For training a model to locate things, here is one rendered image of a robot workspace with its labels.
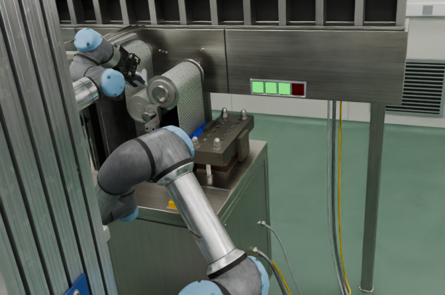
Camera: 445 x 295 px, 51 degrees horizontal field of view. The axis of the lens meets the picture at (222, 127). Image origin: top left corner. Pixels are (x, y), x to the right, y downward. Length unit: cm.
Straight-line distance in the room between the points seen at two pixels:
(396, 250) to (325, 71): 143
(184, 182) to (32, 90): 59
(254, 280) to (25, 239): 64
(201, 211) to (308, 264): 171
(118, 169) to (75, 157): 34
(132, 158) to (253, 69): 99
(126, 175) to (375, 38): 114
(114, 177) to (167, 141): 17
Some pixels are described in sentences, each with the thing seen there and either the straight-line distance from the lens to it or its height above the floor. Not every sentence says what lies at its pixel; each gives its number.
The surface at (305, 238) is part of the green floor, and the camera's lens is 308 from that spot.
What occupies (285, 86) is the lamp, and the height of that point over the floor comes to 120.
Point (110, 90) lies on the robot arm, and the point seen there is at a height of 146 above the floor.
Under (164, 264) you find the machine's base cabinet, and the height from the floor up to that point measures 62.
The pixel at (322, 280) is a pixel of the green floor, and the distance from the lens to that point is 280.
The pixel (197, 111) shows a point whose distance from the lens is 207.
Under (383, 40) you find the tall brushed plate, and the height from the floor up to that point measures 140.
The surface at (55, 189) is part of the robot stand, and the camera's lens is 85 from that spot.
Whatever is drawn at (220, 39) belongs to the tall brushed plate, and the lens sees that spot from 209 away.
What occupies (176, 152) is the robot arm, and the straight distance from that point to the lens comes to 125.
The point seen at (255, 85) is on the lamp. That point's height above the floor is 119.
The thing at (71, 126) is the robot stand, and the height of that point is 155.
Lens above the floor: 186
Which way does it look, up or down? 24 degrees down
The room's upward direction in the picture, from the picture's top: 5 degrees counter-clockwise
